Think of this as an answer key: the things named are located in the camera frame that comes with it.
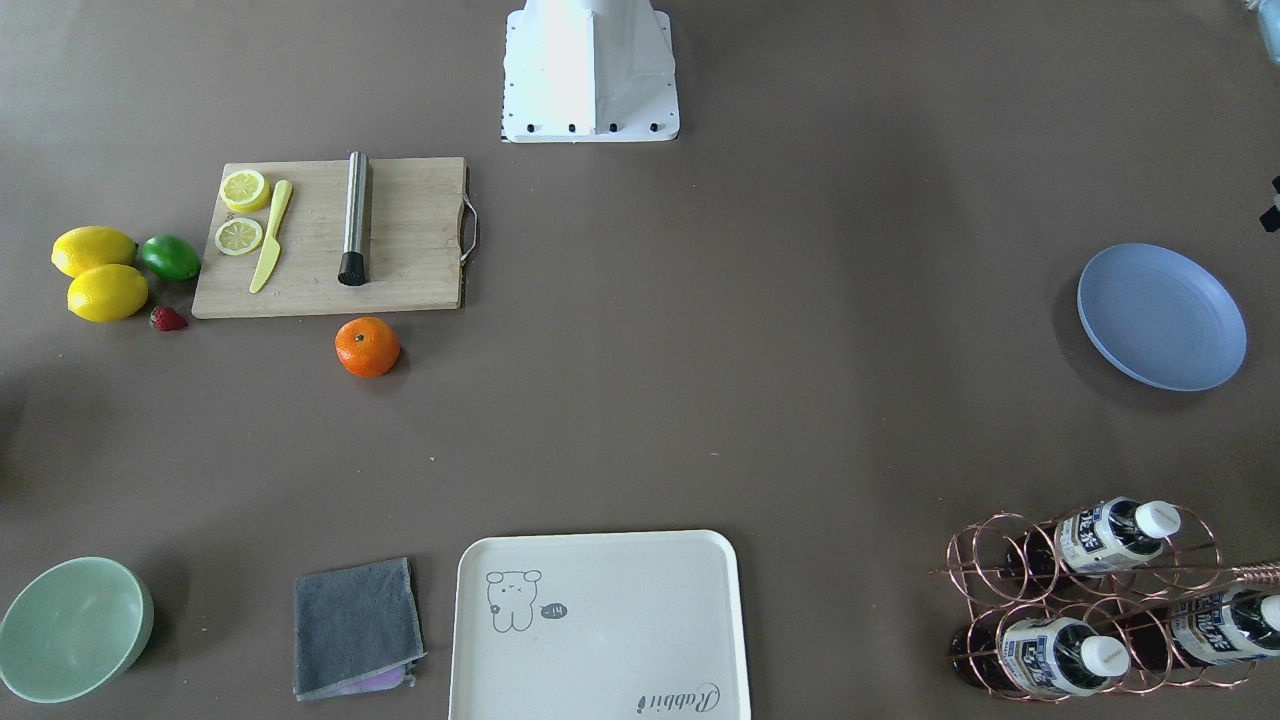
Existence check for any yellow plastic knife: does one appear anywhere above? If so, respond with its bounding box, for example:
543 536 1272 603
250 179 294 293

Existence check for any tea bottle top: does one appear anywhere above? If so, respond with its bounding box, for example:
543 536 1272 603
1000 497 1183 591

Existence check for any orange mandarin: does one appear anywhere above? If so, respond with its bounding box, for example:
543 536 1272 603
334 316 401 378

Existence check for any steel muddler black tip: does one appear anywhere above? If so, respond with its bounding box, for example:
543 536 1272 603
337 151 370 287

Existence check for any lemon half near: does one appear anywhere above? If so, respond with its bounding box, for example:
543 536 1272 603
212 217 265 258

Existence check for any cream rabbit tray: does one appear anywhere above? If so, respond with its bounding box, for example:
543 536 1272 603
448 529 753 719

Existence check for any grey folded cloth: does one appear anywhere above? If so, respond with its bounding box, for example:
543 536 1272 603
292 557 426 702

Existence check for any wooden cutting board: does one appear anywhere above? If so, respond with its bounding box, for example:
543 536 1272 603
192 158 468 319

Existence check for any yellow lemon outer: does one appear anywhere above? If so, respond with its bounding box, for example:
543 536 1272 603
50 225 138 278

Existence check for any copper wire bottle rack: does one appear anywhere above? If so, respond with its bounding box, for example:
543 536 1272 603
941 506 1277 705

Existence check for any blue plate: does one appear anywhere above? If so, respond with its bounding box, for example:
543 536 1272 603
1076 243 1248 392

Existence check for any green bowl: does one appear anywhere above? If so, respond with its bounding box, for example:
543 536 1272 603
1 557 154 705

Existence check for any tea bottle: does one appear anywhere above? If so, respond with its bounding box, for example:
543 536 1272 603
1112 585 1279 673
948 618 1132 701
1000 497 1183 591

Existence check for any red strawberry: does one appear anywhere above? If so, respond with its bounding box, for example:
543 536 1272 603
148 306 189 333

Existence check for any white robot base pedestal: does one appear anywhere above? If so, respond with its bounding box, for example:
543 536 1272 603
500 1 681 143

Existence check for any yellow lemon near strawberry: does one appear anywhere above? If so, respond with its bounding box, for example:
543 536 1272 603
67 264 150 323

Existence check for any green lime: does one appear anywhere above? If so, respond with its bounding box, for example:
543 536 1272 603
140 234 201 282

